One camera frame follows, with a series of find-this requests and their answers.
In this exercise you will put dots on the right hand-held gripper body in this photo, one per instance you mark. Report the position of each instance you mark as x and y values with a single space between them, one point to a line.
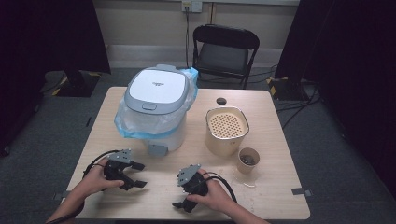
190 175

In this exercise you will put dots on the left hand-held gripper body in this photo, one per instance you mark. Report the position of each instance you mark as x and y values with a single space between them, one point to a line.
120 157

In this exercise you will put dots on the cream bucket with perforated strainer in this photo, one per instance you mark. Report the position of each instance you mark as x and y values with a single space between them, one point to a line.
222 141

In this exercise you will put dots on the brown paper cup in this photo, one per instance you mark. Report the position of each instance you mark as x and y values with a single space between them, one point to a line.
244 169

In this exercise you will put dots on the white trash can grey lid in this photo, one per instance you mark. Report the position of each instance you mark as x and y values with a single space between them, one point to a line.
157 85

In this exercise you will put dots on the person's right hand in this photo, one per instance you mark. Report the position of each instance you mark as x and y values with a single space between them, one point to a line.
218 197

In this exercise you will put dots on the person's left hand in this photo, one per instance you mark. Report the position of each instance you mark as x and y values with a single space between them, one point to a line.
95 180

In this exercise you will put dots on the clear blue-rimmed trash bag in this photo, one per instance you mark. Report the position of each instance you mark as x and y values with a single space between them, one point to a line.
140 123

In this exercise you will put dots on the spilled liquid drops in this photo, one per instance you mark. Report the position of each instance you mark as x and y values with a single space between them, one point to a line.
246 181

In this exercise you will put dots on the dark leftover dregs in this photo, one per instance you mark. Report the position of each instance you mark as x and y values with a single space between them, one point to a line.
248 160

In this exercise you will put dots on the grey tape piece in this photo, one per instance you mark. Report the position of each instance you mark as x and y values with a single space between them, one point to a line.
59 196
301 191

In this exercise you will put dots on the black round table grommet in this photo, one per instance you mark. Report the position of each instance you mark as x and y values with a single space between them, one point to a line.
221 101

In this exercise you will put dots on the black stand base striped tape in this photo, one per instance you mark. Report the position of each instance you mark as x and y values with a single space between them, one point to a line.
77 84
286 90

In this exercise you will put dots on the black folding chair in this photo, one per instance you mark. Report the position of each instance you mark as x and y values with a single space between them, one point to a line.
224 57

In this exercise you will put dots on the black curtain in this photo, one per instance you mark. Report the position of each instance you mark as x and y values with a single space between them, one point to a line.
46 40
348 62

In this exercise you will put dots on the white wall outlet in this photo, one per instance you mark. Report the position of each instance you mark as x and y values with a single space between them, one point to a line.
191 5

